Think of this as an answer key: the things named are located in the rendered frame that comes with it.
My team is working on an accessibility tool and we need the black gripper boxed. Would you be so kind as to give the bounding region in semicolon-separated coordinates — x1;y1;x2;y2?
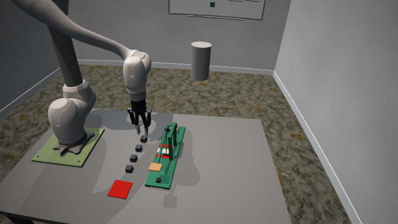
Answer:
128;99;152;136

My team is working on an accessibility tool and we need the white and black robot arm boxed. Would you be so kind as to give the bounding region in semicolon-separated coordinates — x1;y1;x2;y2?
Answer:
12;0;151;156

